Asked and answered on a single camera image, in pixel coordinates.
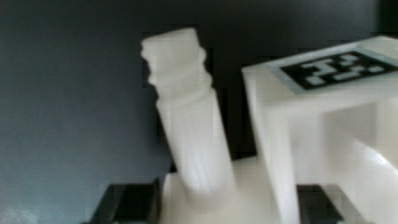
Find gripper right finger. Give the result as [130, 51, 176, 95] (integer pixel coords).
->
[297, 185, 345, 224]

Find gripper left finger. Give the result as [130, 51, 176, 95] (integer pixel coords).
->
[87, 183, 160, 224]

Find white chair leg with tag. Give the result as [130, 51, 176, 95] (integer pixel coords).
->
[240, 35, 398, 224]

